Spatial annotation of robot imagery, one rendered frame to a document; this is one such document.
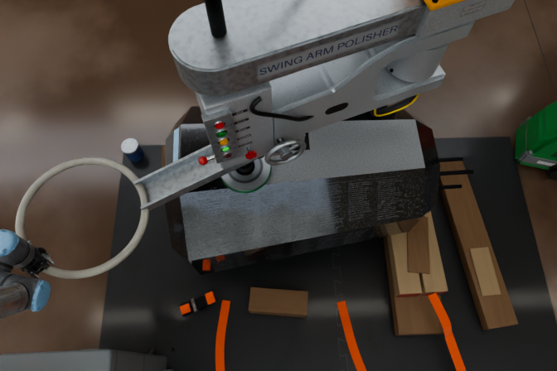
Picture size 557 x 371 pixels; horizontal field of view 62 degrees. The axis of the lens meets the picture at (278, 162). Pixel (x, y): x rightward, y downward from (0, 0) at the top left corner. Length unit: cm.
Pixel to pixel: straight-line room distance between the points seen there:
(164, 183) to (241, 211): 35
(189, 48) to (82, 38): 248
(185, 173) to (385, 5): 100
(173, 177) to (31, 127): 165
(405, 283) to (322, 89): 133
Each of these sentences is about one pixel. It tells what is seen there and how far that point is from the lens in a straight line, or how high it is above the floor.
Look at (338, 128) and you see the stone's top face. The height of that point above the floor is 80.
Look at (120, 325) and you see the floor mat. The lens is 274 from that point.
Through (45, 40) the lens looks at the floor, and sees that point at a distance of 375.
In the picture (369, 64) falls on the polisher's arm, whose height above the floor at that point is 146.
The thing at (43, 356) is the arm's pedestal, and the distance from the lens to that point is 195.
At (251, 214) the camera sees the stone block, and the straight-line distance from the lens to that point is 200.
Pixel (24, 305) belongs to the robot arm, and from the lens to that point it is 157.
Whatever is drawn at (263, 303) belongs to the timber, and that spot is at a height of 13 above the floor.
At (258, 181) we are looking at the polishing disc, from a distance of 191.
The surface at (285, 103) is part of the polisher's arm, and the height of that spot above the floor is 137.
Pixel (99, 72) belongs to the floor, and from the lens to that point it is 342.
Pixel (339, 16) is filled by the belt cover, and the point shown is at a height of 167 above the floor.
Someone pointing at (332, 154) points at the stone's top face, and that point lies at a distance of 200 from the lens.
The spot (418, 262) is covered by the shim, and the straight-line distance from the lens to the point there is 254.
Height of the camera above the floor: 261
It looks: 66 degrees down
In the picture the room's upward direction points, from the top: 2 degrees counter-clockwise
